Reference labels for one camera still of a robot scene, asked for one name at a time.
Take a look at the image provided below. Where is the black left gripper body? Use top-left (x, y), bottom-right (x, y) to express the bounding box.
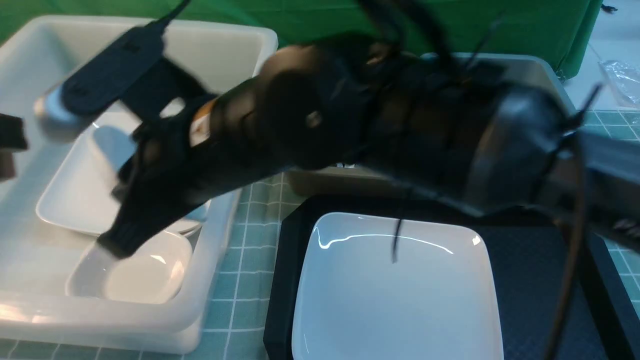
top-left (0, 114), bottom-right (28, 182)

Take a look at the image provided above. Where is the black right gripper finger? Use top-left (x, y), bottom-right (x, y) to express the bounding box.
top-left (96, 200), bottom-right (201, 260)

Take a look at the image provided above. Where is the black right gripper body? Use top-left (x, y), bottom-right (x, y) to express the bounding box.
top-left (115, 78), bottom-right (281, 221)

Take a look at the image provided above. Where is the large white square plate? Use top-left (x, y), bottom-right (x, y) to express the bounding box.
top-left (291, 212), bottom-right (505, 360)

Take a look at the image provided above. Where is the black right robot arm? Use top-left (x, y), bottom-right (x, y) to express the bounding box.
top-left (97, 33), bottom-right (639, 259)

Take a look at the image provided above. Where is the white square plate in tub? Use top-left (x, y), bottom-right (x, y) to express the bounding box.
top-left (35, 112), bottom-right (211, 237)

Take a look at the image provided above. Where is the white bowl in tub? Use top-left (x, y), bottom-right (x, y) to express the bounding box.
top-left (65, 231), bottom-right (193, 305)

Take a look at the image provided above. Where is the large white plastic tub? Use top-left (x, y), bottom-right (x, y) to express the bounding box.
top-left (0, 15), bottom-right (278, 355)

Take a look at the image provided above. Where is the brown plastic bin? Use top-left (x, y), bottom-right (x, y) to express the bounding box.
top-left (284, 166), bottom-right (409, 198)

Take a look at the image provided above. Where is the blue-grey plastic bin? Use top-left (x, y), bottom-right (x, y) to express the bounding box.
top-left (425, 52), bottom-right (576, 116)

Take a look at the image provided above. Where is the black serving tray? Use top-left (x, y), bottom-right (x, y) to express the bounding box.
top-left (263, 194), bottom-right (640, 360)

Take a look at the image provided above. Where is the clear plastic bag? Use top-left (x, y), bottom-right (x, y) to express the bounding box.
top-left (599, 60), bottom-right (640, 109)

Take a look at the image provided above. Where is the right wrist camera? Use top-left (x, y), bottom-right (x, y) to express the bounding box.
top-left (34, 22), bottom-right (206, 142)

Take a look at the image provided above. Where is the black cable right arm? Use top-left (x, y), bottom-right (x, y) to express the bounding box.
top-left (350, 0), bottom-right (601, 360)

